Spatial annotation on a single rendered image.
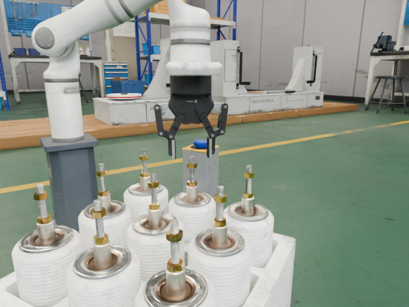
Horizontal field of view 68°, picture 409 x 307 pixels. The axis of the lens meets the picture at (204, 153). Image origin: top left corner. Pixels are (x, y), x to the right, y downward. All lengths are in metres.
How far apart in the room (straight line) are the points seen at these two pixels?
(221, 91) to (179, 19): 2.60
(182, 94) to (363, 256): 0.70
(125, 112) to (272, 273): 2.19
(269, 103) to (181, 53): 2.94
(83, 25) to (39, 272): 0.62
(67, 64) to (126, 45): 5.97
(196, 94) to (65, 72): 0.51
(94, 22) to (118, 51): 6.00
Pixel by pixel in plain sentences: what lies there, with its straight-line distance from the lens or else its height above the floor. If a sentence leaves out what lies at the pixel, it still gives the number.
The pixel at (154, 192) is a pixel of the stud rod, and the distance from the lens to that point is 0.50.
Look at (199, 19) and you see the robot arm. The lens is 0.55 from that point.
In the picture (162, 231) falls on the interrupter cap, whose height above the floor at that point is 0.25.
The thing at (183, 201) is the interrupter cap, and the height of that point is 0.25.
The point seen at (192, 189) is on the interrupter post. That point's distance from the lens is 0.60.
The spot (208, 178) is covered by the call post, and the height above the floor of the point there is 0.24.
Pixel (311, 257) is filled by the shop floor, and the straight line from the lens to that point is 0.95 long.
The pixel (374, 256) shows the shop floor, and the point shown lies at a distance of 1.02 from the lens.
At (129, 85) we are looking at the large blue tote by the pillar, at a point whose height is 0.30.
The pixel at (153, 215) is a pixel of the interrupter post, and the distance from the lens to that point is 0.52.
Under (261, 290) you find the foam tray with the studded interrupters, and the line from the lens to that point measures 0.51.
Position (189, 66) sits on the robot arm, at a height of 0.51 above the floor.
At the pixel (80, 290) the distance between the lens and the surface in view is 0.43.
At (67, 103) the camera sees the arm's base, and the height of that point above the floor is 0.41.
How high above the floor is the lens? 0.50
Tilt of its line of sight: 15 degrees down
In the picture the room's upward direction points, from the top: straight up
